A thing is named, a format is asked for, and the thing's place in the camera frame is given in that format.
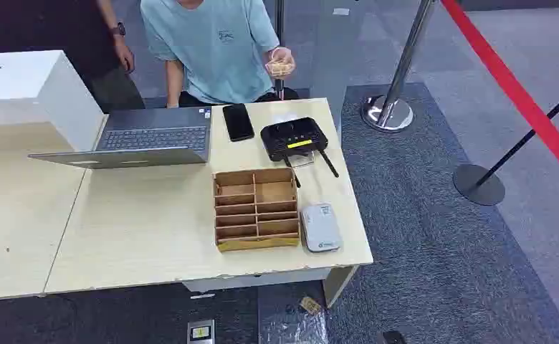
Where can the seated person's left hand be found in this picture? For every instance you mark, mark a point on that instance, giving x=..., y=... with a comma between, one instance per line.
x=282, y=56

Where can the chrome stanchion post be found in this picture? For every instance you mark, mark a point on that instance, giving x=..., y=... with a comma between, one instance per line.
x=387, y=113

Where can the grey laptop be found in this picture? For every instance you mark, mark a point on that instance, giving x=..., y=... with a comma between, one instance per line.
x=156, y=137

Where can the black smartphone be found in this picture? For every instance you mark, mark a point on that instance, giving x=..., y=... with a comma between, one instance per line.
x=237, y=122

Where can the wooden card box with slots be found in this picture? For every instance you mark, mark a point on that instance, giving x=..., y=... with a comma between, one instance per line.
x=255, y=209

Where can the standing person's hand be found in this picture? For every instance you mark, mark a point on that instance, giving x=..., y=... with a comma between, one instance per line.
x=125, y=56

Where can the standing person in dark clothing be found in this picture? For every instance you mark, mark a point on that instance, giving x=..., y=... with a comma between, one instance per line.
x=70, y=38

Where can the dark wristwatch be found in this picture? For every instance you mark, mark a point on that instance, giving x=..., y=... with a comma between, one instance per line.
x=118, y=29

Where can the white paper strip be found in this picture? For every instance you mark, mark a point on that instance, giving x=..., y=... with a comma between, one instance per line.
x=202, y=296

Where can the clear plastic sheet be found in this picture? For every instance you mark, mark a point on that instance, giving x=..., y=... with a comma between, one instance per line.
x=293, y=330

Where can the white pocket device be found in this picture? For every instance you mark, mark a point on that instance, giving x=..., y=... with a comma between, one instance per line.
x=320, y=228

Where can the thin black pole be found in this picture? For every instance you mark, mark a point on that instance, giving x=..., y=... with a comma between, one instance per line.
x=279, y=19

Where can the grey pillar with white label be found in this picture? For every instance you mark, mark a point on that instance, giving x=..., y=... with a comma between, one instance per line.
x=334, y=47

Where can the metal floor socket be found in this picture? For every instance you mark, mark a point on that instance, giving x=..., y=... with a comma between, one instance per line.
x=201, y=332

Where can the black robot foot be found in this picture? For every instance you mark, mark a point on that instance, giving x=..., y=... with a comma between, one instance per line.
x=393, y=338

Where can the pale wooden desk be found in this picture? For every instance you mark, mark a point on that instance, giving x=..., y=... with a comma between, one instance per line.
x=156, y=228
x=18, y=223

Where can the stack of tan cards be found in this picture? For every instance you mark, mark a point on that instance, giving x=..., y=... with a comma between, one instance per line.
x=279, y=69

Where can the cardboard scrap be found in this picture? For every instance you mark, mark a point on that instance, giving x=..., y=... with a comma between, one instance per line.
x=311, y=305

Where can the white box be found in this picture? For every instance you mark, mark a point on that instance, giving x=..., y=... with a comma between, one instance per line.
x=18, y=80

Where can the seated person in light shirt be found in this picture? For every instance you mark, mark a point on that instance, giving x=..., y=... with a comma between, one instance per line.
x=213, y=47

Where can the black stanchion post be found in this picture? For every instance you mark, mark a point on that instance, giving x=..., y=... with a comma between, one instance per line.
x=478, y=185

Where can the red barrier belt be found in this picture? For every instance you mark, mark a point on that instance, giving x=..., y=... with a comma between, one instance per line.
x=512, y=88

